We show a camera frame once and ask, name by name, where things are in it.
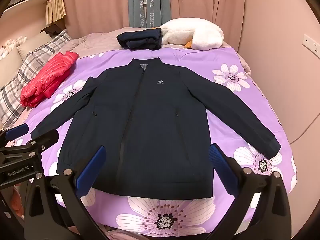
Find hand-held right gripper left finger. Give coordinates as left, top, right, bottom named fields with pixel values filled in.
left=24, top=145, right=106, bottom=240

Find beige cushion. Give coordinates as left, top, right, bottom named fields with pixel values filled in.
left=0, top=46, right=22, bottom=88

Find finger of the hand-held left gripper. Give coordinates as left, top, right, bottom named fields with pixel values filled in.
left=24, top=129, right=60, bottom=155
left=0, top=124, right=28, bottom=145

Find white wall socket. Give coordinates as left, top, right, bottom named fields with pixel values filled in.
left=302, top=34, right=320, bottom=55

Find navy zip jacket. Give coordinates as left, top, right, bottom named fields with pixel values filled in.
left=30, top=58, right=282, bottom=198

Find person's left hand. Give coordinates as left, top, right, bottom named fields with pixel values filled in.
left=10, top=190, right=26, bottom=213

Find grey plaid pillow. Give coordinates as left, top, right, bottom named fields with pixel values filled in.
left=0, top=29, right=73, bottom=125

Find grey printed hanging cloth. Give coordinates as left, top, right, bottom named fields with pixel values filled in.
left=128, top=0, right=170, bottom=28

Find pink bed sheet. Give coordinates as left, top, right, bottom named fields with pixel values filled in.
left=67, top=26, right=240, bottom=55

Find white goose plush toy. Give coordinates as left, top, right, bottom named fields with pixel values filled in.
left=160, top=17, right=225, bottom=51

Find small white plush toys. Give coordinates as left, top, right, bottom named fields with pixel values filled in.
left=0, top=36, right=27, bottom=60

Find beige pillow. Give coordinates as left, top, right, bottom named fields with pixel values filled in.
left=17, top=32, right=53, bottom=60

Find dark brown object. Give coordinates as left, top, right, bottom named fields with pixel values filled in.
left=40, top=25, right=66, bottom=37

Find purple floral blanket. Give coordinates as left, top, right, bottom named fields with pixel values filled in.
left=25, top=47, right=298, bottom=235

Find folded navy garment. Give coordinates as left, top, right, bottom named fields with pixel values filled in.
left=116, top=27, right=163, bottom=52

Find red puffer jacket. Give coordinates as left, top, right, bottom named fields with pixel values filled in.
left=20, top=51, right=80, bottom=108

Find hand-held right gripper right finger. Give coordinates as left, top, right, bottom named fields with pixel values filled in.
left=209, top=143, right=293, bottom=240

